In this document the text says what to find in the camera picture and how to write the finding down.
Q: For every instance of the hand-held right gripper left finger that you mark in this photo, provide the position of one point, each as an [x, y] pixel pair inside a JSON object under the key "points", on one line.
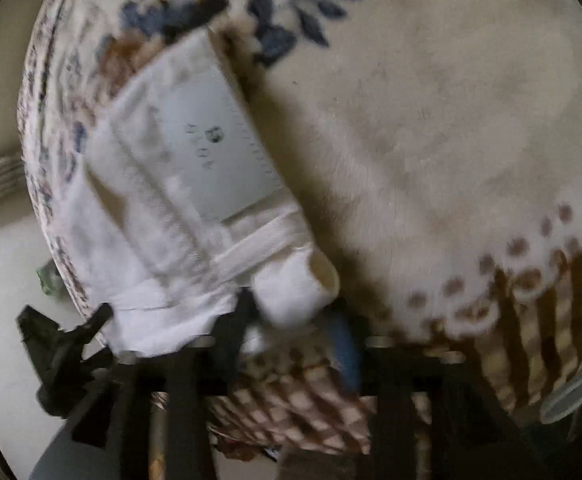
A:
{"points": [[231, 332]]}

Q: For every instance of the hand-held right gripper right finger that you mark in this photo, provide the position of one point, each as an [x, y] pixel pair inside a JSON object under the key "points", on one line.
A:
{"points": [[346, 355]]}

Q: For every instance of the cream floral blanket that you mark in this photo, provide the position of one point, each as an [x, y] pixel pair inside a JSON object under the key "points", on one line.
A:
{"points": [[421, 135]]}

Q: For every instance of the brown checked cloth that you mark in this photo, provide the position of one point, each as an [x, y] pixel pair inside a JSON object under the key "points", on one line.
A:
{"points": [[296, 415]]}

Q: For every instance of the white pants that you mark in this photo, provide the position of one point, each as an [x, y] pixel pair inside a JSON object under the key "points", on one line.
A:
{"points": [[181, 200]]}

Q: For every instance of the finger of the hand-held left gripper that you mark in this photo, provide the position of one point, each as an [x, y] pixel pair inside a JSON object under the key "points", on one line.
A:
{"points": [[91, 325]]}

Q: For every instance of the green packet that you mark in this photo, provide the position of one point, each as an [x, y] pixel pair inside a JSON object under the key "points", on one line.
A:
{"points": [[50, 282]]}

